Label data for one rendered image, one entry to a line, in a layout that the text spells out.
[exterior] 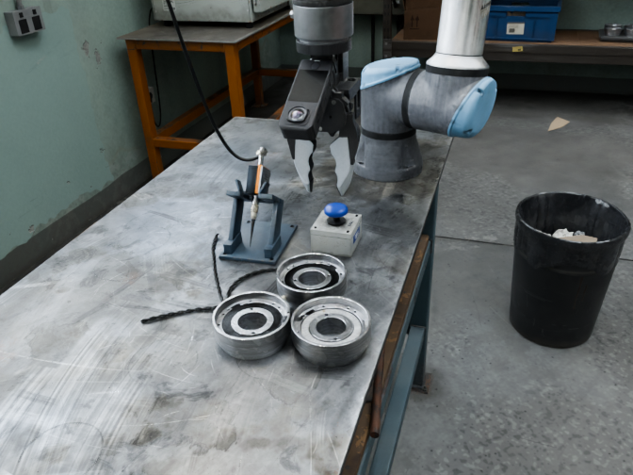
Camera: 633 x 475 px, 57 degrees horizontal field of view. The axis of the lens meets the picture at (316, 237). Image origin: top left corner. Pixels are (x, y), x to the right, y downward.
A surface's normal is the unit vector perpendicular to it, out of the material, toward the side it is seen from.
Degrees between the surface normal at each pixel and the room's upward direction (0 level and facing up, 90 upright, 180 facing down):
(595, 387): 0
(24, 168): 90
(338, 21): 90
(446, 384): 0
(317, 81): 31
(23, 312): 0
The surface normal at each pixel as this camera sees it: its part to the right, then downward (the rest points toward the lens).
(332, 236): -0.31, 0.49
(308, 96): -0.20, -0.49
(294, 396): -0.04, -0.86
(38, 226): 0.95, 0.12
